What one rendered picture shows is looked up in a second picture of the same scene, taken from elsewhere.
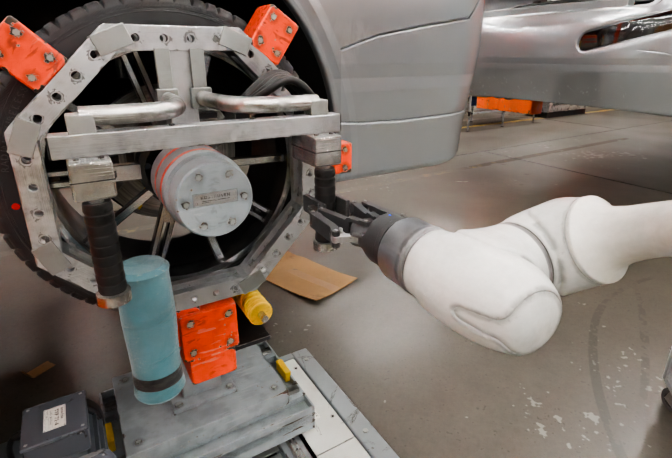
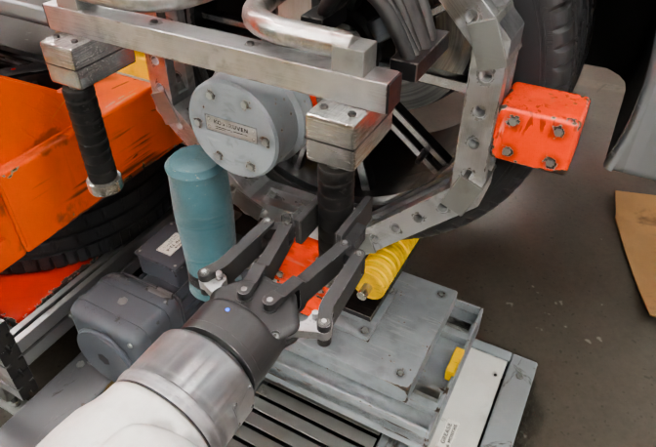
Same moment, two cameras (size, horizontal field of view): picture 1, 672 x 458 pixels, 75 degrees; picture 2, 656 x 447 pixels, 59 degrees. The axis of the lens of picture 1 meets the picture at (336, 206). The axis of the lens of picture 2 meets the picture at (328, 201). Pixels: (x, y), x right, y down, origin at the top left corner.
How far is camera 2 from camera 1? 0.62 m
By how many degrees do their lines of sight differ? 55
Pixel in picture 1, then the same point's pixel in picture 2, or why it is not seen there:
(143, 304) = (176, 201)
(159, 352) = (192, 254)
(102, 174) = (64, 61)
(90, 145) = (74, 23)
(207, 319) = (296, 251)
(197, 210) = (211, 134)
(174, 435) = not seen: hidden behind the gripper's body
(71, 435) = (166, 267)
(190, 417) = not seen: hidden behind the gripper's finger
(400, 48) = not seen: outside the picture
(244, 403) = (357, 360)
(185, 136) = (156, 43)
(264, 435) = (359, 407)
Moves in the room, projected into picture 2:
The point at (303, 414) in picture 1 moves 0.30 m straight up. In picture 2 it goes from (412, 428) to (428, 328)
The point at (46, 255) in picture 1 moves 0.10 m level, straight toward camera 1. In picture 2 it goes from (160, 102) to (119, 133)
